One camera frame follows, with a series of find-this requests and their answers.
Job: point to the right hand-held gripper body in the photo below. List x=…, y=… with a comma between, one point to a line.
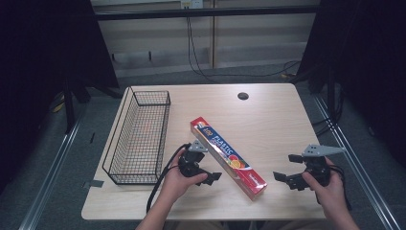
x=319, y=166

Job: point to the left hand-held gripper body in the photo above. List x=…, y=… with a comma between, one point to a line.
x=190, y=166

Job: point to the person's left hand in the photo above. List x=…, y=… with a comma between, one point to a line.
x=174, y=183

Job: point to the person's right hand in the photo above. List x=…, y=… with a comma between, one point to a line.
x=333, y=195

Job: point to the red plastic wrap box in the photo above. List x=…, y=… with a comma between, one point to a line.
x=228, y=156

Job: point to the grey tape piece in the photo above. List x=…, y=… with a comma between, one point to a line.
x=95, y=183

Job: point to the dark curtain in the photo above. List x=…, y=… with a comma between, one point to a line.
x=367, y=64
x=38, y=64

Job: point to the black metal stand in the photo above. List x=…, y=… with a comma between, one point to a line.
x=69, y=108

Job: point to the black horizontal bar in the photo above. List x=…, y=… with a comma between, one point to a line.
x=204, y=12

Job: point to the metal floor rail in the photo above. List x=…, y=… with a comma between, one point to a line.
x=364, y=172
x=48, y=182

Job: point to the white wall socket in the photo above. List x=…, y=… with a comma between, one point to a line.
x=191, y=4

